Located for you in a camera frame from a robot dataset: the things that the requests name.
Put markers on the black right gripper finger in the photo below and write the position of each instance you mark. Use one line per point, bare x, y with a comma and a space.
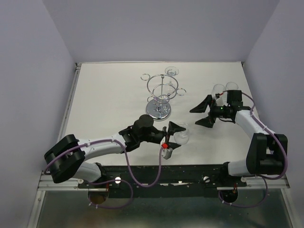
206, 122
201, 108

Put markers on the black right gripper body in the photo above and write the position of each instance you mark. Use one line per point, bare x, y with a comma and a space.
218, 111

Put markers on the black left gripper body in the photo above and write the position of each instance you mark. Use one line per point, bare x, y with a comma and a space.
159, 137

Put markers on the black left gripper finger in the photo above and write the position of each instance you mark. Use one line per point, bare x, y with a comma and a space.
174, 128
173, 146

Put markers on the clear wine glass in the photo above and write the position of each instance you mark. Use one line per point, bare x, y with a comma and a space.
182, 138
217, 91
170, 73
231, 86

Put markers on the clear wine glass front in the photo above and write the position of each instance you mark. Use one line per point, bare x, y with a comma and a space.
217, 91

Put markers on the chrome wine glass rack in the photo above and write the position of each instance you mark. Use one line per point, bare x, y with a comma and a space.
158, 103

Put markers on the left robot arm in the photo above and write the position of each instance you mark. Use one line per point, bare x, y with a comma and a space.
126, 140

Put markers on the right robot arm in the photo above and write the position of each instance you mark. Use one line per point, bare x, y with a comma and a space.
267, 153

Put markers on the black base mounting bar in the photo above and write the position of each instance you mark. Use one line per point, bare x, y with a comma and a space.
169, 181

